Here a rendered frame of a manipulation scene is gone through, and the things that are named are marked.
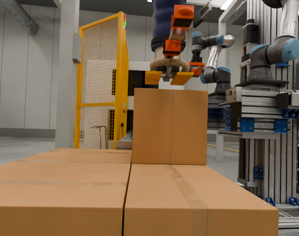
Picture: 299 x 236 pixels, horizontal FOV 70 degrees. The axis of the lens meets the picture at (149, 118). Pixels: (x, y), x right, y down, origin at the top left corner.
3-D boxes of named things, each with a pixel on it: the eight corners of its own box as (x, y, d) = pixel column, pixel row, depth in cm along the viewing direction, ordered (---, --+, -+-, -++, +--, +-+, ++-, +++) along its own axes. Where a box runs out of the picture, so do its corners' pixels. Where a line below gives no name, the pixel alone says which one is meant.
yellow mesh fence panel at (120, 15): (69, 176, 296) (76, 26, 303) (76, 175, 304) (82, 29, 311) (115, 188, 246) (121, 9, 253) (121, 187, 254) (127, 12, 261)
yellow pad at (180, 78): (170, 85, 162) (170, 78, 162) (183, 85, 162) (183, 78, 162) (177, 74, 128) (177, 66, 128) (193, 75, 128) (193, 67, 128)
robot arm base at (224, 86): (227, 95, 194) (227, 84, 194) (236, 92, 179) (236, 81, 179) (211, 94, 192) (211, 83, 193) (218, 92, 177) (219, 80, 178)
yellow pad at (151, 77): (144, 84, 161) (145, 77, 161) (158, 84, 161) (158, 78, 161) (145, 73, 127) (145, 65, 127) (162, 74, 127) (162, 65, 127)
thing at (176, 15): (171, 27, 89) (171, 15, 89) (188, 28, 89) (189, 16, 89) (174, 17, 80) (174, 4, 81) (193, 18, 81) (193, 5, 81)
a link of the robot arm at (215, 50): (213, 77, 183) (224, 32, 206) (197, 78, 192) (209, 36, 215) (217, 85, 191) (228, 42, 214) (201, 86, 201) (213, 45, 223)
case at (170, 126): (134, 150, 172) (135, 100, 174) (183, 151, 174) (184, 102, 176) (131, 163, 112) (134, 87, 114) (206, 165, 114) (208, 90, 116)
